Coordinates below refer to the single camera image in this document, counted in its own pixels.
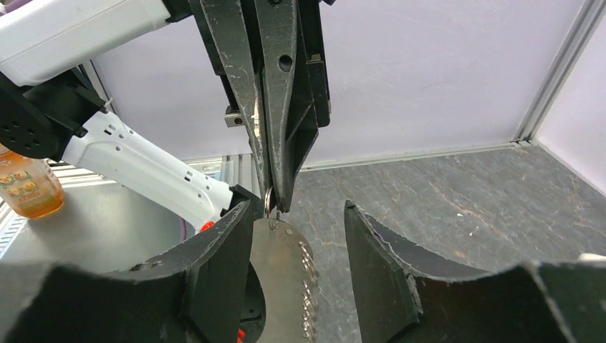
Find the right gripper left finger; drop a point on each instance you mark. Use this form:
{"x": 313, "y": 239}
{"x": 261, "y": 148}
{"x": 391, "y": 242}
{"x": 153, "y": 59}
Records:
{"x": 51, "y": 302}

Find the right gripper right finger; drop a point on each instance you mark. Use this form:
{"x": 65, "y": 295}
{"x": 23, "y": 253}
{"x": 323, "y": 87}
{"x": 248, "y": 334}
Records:
{"x": 406, "y": 293}

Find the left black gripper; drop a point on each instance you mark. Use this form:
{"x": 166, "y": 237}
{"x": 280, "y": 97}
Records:
{"x": 293, "y": 51}

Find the metal key holder red handle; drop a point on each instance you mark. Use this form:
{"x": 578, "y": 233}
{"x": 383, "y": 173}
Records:
{"x": 260, "y": 283}

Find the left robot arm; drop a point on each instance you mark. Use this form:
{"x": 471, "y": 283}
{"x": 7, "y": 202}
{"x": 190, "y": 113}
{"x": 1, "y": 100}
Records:
{"x": 50, "y": 109}

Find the orange liquid bottle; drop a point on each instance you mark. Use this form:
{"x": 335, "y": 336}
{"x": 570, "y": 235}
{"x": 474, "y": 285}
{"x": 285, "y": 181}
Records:
{"x": 29, "y": 186}

